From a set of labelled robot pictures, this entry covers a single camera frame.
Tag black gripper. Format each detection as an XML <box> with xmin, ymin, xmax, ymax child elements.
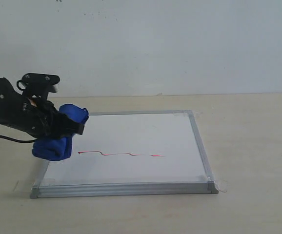
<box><xmin>16</xmin><ymin>96</ymin><xmax>84</xmax><ymax>139</ymax></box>

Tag blue microfibre cloth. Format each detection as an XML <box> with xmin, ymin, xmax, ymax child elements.
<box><xmin>32</xmin><ymin>104</ymin><xmax>89</xmax><ymax>161</ymax></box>

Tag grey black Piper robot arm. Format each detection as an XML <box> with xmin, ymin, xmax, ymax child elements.
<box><xmin>0</xmin><ymin>73</ymin><xmax>84</xmax><ymax>139</ymax></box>

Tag clear tape front right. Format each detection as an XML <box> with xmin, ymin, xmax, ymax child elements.
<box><xmin>198</xmin><ymin>175</ymin><xmax>228</xmax><ymax>194</ymax></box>

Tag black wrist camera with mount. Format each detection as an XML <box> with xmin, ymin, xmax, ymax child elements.
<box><xmin>16</xmin><ymin>73</ymin><xmax>60</xmax><ymax>101</ymax></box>

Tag white board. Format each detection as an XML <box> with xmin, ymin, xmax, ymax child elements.
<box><xmin>30</xmin><ymin>111</ymin><xmax>214</xmax><ymax>198</ymax></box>

